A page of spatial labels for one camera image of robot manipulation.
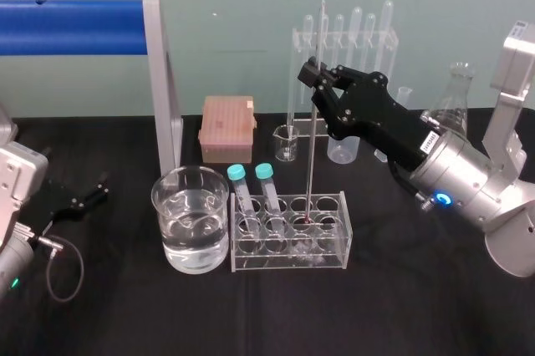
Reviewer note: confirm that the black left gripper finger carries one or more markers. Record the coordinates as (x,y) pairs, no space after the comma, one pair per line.
(98,184)
(97,199)

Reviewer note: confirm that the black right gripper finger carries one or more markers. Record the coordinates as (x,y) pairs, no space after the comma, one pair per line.
(332,115)
(310,72)

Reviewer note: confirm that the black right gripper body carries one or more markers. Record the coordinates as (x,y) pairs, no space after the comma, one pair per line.
(376,113)

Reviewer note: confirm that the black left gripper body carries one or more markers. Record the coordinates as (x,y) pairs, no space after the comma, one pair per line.
(56,201)

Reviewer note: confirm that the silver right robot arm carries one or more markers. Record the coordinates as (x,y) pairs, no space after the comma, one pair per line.
(464,172)

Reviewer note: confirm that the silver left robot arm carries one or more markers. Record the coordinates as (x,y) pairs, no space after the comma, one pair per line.
(18,172)

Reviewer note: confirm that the small empty glass beaker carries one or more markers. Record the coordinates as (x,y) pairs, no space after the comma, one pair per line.
(286,145)

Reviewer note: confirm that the clear acrylic pipette rack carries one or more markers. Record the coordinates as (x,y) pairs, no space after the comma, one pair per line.
(378,38)

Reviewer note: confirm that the large glass beaker with water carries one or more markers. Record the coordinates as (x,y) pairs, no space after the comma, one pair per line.
(192,222)

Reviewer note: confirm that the clear tube with teal cap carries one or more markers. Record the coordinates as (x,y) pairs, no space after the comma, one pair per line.
(242,197)
(269,195)

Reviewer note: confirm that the clear acrylic test tube rack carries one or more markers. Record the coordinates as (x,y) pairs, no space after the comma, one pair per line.
(292,253)

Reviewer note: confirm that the blue foam tube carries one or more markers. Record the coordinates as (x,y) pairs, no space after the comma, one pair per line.
(71,28)

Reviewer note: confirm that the translucent plastic measuring cup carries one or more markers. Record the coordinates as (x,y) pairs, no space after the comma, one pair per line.
(340,151)

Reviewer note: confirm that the clear glass conical flask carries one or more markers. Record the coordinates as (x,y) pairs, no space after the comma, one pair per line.
(453,101)

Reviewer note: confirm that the brown pipette tip box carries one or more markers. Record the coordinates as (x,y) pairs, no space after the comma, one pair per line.
(225,130)

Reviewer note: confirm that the black table cloth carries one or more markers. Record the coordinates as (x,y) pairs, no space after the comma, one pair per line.
(267,314)

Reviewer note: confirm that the grey flat stand post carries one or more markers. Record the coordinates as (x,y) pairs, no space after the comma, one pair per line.
(164,93)

